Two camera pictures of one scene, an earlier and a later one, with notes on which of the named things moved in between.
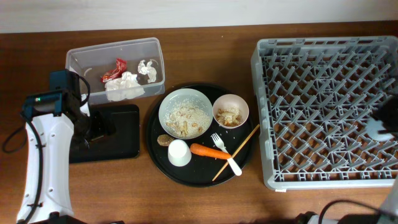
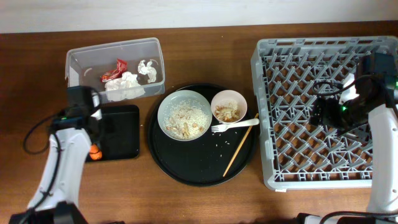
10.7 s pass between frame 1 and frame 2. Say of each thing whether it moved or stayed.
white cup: moved
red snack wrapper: stayed
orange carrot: moved
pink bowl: moved
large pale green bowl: stayed
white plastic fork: moved
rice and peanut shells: stayed
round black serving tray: stayed
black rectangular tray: stayed
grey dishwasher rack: stayed
